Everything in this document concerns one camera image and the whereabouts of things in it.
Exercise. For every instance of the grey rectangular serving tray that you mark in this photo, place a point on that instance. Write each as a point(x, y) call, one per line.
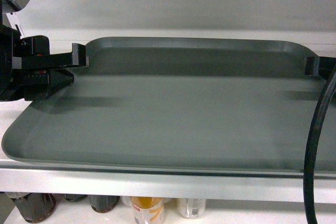
point(176, 106)

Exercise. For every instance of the white upper shelf board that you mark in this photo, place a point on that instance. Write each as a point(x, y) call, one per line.
point(18, 176)

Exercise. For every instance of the dark tea bottle middle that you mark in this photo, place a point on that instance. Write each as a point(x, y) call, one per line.
point(103, 203)

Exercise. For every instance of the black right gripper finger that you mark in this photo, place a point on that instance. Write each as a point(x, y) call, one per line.
point(319, 66)

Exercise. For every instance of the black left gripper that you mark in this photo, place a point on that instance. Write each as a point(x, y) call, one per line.
point(24, 64)

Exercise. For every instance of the orange juice bottle left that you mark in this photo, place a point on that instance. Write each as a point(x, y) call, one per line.
point(148, 209)

